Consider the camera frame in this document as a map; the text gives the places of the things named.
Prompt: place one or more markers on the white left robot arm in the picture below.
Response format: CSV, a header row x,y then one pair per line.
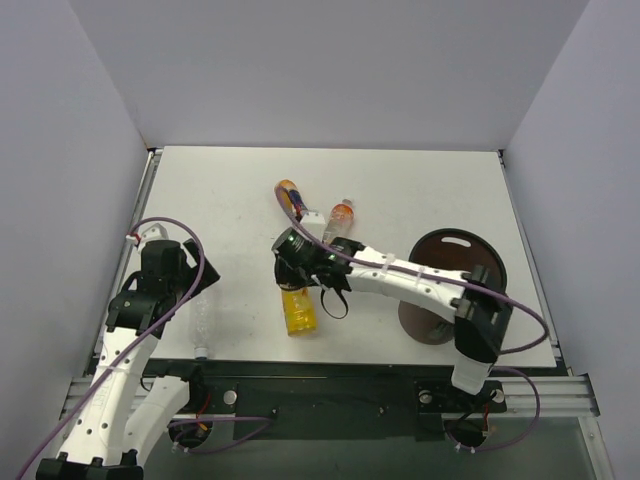
x,y
111,438

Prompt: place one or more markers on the yellow juice bottle blue cap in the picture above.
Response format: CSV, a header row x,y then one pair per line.
x,y
299,312

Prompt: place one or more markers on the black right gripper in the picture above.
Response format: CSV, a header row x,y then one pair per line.
x,y
286,270

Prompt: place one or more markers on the clear orange drink bottle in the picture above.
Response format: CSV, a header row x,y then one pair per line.
x,y
340,221

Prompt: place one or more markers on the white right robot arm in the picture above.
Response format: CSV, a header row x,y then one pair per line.
x,y
473,302

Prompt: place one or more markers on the clear plastic bottle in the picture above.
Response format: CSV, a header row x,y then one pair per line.
x,y
200,328

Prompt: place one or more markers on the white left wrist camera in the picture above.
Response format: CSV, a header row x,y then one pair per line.
x,y
153,233

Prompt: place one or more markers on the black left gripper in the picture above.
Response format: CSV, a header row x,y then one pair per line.
x,y
201,267

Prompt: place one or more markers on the orange bottle dark blue label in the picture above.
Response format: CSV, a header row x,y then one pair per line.
x,y
287,191

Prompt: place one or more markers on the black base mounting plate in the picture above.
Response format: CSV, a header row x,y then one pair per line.
x,y
315,401

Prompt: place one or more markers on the aluminium front rail frame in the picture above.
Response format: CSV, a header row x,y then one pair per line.
x,y
443,209

